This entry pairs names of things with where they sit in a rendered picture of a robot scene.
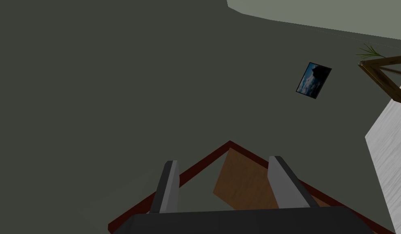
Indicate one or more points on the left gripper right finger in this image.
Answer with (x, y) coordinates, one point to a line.
(286, 187)

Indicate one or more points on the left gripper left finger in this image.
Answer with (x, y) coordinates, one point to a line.
(166, 190)

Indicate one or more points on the brown door leaf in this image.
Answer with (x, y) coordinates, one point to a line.
(244, 183)

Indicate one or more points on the white wooden cabinet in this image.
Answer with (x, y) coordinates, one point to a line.
(390, 156)

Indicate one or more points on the blue sky picture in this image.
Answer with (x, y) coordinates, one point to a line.
(313, 80)

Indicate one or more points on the brown wooden shelf with plant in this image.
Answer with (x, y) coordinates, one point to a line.
(387, 76)

